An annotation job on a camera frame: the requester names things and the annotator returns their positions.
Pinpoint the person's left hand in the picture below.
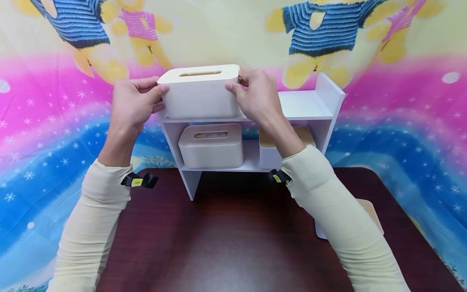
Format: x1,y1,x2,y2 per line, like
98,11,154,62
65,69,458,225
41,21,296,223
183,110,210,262
109,76,171,135

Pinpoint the person's right hand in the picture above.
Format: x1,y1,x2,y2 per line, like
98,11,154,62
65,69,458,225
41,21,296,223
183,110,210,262
225,68,284,126

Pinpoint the white tissue box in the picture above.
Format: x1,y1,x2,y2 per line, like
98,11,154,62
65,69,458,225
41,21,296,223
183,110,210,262
157,64,242,120
178,123,244,170

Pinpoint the person's right forearm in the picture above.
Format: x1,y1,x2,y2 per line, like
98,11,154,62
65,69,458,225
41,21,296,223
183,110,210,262
255,114,412,292

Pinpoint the person's left forearm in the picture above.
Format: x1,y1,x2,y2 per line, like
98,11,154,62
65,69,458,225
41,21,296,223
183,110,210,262
47,129,146,292

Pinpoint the white two-tier desk shelf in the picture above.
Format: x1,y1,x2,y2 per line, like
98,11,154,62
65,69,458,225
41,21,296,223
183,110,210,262
156,72,346,202

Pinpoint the white box with wooden lid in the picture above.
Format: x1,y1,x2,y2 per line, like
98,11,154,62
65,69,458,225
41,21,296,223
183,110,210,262
315,198,385,240
259,126,317,170

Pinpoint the black wrist band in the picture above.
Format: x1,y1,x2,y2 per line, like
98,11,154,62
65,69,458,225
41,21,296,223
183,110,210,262
268,169,293,185
120,172,160,190

